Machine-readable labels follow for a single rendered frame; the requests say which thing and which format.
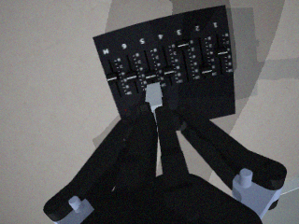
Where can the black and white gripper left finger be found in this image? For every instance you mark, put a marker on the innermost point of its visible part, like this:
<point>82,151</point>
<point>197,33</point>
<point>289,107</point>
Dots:
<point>98,176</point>

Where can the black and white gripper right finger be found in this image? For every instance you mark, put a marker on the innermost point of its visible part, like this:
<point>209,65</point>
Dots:
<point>255,181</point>

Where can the black lighting desk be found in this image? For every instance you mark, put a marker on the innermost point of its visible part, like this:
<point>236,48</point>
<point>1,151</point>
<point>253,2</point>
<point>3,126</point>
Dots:
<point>152,51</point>

